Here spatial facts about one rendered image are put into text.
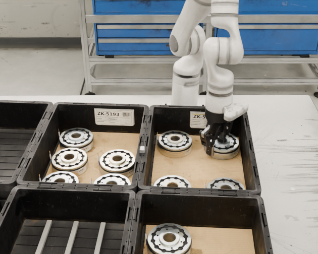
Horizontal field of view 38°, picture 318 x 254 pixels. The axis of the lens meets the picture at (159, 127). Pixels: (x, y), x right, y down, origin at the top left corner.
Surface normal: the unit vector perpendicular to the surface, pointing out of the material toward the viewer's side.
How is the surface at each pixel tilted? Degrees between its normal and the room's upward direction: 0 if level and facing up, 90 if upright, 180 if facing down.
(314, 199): 0
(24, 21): 90
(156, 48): 90
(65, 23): 90
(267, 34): 90
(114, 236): 0
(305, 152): 0
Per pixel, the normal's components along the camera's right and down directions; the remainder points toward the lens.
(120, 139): 0.00, -0.83
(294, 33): 0.00, 0.55
